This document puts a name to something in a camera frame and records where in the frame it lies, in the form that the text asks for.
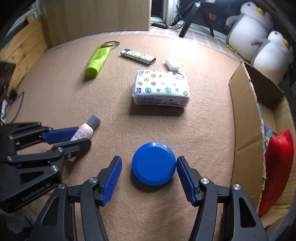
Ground cardboard box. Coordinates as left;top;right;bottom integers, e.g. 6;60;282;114
228;60;296;227

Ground pink small bottle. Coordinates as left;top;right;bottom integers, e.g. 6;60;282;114
70;114;100;141

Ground green lotion tube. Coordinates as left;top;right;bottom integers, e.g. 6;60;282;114
85;46;111;78

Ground light wooden cabinet panel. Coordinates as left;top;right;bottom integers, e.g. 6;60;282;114
45;0;152;46

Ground patterned white lighter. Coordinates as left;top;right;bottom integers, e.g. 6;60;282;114
120;49;156;65

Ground small penguin plush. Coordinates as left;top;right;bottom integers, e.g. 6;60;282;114
250;30;294;85

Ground small white translucent cap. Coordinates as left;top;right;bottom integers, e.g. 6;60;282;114
165;56;182;71

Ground blue round tin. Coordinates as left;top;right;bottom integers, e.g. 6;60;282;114
132;142;176;186

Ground beige felt mat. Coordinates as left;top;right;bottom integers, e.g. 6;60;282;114
7;33;240;240

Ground black tripod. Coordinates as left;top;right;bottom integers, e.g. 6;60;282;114
179;1;215;38

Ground black power strip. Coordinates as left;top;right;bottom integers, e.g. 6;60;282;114
151;22;169;30

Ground patterned tissue pack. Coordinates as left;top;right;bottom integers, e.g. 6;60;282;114
132;70;191;108

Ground large penguin plush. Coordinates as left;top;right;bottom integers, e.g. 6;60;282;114
225;1;274;62

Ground black cable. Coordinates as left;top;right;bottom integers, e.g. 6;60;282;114
4;87;25;123

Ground pine wooden board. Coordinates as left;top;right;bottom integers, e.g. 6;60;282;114
1;17;48;93

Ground red pouch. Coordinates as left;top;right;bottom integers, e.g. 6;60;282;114
258;129;294;216

